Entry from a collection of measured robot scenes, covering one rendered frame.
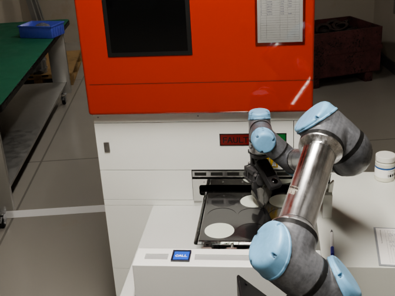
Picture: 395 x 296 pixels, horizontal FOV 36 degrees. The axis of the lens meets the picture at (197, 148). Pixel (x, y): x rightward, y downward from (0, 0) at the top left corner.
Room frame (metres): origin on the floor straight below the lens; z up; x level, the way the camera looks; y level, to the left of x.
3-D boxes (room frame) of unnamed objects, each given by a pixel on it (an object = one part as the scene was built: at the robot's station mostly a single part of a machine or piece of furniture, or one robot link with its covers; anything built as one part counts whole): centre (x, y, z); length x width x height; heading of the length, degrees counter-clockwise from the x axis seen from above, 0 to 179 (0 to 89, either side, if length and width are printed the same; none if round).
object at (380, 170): (1.96, -0.67, 1.01); 0.07 x 0.07 x 0.10
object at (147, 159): (2.11, -0.02, 1.02); 0.81 x 0.03 x 0.40; 82
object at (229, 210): (1.87, -0.18, 0.90); 0.34 x 0.34 x 0.01; 82
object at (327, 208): (1.72, -0.41, 1.03); 0.06 x 0.04 x 0.13; 172
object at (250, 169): (1.93, -0.21, 1.05); 0.09 x 0.08 x 0.12; 27
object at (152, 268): (1.51, -0.07, 0.89); 0.55 x 0.09 x 0.14; 82
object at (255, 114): (1.92, -0.22, 1.21); 0.09 x 0.08 x 0.11; 179
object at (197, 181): (2.08, -0.19, 0.89); 0.44 x 0.02 x 0.10; 82
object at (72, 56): (7.31, 1.82, 0.17); 1.19 x 0.84 x 0.34; 1
